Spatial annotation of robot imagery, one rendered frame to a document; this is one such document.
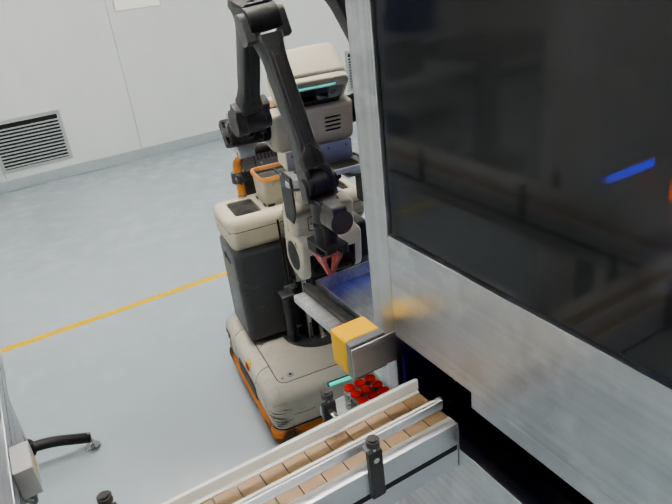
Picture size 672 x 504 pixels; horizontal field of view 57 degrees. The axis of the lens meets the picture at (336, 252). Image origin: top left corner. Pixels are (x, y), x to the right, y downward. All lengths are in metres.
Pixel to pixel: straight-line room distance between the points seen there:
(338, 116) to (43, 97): 4.43
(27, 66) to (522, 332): 5.56
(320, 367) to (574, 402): 1.56
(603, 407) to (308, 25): 6.28
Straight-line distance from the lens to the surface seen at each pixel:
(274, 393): 2.21
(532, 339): 0.81
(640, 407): 0.74
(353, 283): 1.54
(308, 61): 1.85
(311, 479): 0.98
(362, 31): 0.93
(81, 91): 6.14
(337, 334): 1.09
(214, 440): 2.51
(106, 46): 6.15
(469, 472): 1.09
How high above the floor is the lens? 1.64
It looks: 26 degrees down
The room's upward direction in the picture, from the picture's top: 7 degrees counter-clockwise
